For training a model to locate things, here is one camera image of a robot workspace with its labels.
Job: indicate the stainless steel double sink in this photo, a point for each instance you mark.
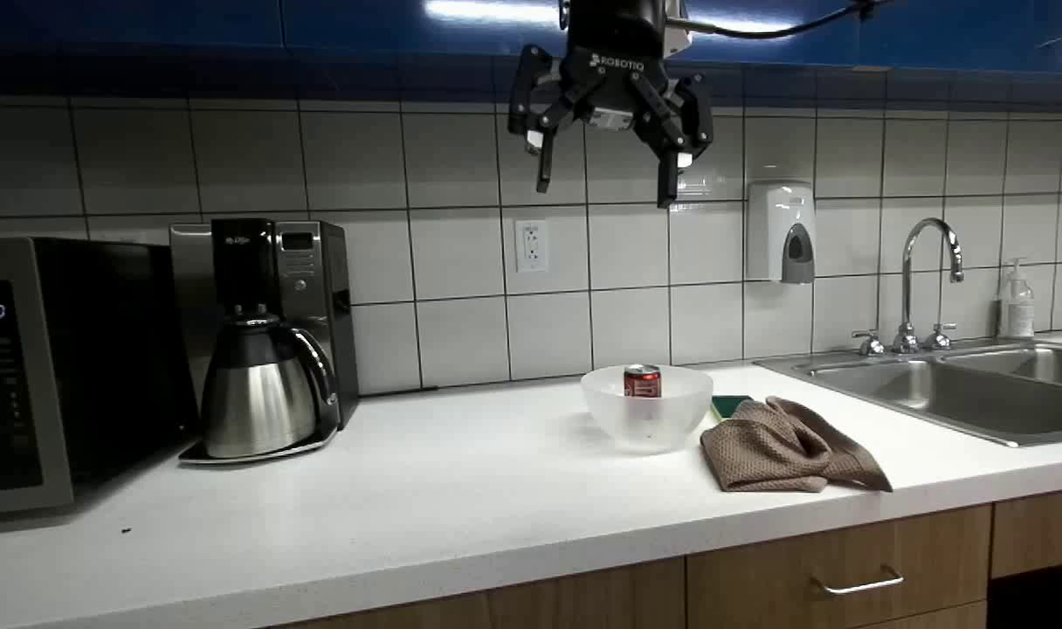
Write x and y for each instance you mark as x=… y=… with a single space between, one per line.
x=995 y=394

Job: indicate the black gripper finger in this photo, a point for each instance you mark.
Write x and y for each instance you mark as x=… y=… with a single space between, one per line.
x=670 y=162
x=540 y=139

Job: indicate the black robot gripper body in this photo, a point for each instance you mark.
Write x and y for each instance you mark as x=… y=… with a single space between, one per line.
x=611 y=70

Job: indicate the white wall outlet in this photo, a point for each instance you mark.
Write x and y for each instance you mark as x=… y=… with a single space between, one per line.
x=531 y=245

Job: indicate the white wall soap dispenser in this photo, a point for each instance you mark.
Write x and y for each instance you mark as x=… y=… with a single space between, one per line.
x=779 y=236

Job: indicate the brown cloth towel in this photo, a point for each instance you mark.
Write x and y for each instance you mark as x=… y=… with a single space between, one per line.
x=779 y=446

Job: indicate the clear soap bottle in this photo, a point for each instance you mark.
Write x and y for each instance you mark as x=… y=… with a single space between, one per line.
x=1014 y=305

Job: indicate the red soda can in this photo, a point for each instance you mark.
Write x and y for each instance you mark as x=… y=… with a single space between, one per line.
x=639 y=380

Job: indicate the black coffee maker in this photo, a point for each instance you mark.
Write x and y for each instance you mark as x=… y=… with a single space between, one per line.
x=289 y=271

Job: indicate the blue upper cabinets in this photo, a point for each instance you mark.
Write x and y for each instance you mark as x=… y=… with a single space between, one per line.
x=470 y=48

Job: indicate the steel coffee carafe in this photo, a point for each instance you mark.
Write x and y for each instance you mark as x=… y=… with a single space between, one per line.
x=265 y=391

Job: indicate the clear plastic bowl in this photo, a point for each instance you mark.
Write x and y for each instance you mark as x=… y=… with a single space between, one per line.
x=647 y=425

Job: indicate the wooden lower cabinets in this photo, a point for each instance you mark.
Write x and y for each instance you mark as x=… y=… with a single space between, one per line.
x=978 y=569

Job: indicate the black silver microwave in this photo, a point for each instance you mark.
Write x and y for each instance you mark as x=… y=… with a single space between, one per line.
x=90 y=364

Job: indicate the green yellow sponge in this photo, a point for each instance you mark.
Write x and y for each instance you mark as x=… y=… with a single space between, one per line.
x=724 y=406

